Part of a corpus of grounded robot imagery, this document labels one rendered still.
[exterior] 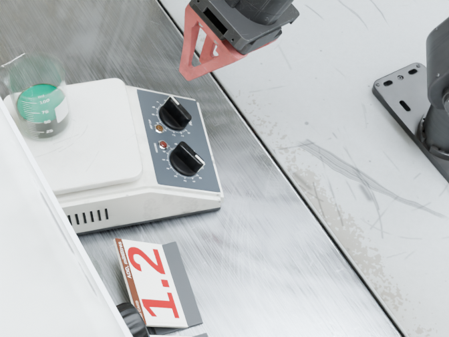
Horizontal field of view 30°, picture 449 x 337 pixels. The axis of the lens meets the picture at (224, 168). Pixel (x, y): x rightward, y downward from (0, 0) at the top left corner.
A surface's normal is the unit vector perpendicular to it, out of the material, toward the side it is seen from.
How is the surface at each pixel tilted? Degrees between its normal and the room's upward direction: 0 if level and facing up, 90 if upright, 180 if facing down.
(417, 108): 0
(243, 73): 0
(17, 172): 11
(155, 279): 40
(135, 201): 90
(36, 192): 34
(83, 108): 0
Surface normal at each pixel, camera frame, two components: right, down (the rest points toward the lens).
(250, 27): 0.54, -0.55
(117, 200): 0.22, 0.82
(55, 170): 0.04, -0.55
